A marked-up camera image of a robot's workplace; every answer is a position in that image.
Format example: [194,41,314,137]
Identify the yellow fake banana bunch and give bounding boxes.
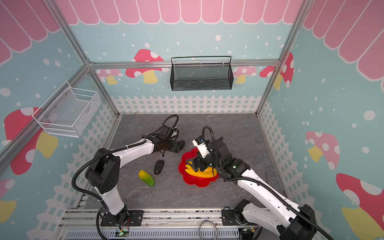
[185,167,218,179]

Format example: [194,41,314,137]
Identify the dark fake avocado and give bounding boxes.
[154,160,165,175]
[176,140,186,153]

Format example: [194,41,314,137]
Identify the red flower-shaped fruit bowl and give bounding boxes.
[178,148,219,188]

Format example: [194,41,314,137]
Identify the yellow green fake mango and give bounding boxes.
[138,170,155,187]

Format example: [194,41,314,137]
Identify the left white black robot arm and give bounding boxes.
[71,115,185,226]

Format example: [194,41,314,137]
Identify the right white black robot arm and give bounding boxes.
[189,126,332,240]

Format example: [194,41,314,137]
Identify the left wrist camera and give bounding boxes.
[160,125,178,139]

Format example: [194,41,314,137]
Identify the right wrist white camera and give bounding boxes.
[193,136,212,159]

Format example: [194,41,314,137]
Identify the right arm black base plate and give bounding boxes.
[221,207,239,226]

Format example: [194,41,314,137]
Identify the aluminium front rail frame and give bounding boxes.
[53,208,260,240]

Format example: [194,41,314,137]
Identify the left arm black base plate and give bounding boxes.
[101,210,144,227]

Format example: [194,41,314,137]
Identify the black mesh wall basket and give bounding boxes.
[170,56,234,91]

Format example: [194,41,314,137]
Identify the white wire wall basket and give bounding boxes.
[32,82,102,138]

